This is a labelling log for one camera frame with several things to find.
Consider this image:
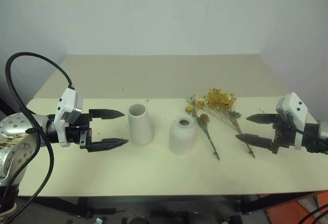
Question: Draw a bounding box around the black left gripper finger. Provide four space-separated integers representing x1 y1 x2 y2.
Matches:
89 108 126 121
87 138 129 154

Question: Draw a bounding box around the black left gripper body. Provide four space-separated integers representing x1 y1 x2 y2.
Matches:
65 113 93 150

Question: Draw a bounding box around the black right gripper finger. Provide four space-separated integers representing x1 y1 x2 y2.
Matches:
245 113 279 126
235 133 274 151

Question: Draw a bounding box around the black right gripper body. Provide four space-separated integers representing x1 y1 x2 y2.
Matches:
271 114 299 155

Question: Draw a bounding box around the tall white cylinder vase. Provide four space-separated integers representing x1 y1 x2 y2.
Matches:
127 104 155 146

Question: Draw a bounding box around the squat white narrow-neck vase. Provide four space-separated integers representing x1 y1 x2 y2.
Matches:
169 114 198 156

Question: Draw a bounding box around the orange yellow dried flower bunch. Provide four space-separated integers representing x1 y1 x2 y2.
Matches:
203 88 257 159

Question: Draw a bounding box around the mixed dried flower sprig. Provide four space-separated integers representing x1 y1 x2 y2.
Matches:
184 94 221 161

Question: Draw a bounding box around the orange floor object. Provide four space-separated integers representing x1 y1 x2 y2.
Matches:
263 192 328 224

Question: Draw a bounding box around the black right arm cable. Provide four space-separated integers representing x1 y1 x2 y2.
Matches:
294 128 328 143

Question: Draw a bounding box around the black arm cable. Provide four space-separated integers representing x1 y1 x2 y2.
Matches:
4 52 75 224
294 128 328 143

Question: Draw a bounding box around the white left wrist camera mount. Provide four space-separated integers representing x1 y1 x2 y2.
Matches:
57 87 84 148

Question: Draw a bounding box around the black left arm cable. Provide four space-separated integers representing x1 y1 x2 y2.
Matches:
4 52 75 224

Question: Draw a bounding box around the black table frame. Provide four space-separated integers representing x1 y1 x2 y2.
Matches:
17 191 324 221

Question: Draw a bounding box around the black floor cable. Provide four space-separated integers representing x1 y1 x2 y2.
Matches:
298 203 328 224

